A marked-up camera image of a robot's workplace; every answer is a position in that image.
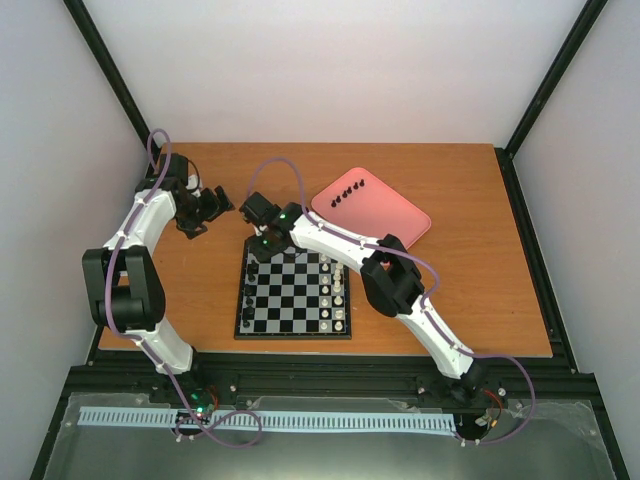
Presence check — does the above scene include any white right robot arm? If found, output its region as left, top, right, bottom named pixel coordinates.
left=240, top=192, right=485, bottom=403

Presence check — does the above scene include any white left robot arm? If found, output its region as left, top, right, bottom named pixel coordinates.
left=82, top=154, right=233, bottom=403

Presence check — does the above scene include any black and white chessboard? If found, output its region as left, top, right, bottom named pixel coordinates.
left=234, top=245, right=352, bottom=340

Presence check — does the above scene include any pink plastic tray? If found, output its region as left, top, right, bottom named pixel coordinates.
left=311, top=167, right=432, bottom=248

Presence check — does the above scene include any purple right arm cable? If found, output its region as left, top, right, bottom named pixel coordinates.
left=247, top=157, right=536, bottom=447

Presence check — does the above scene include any black aluminium frame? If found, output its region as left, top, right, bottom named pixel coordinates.
left=31, top=1, right=629, bottom=479

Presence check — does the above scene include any light blue cable duct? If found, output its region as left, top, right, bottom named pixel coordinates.
left=77, top=406, right=456, bottom=436

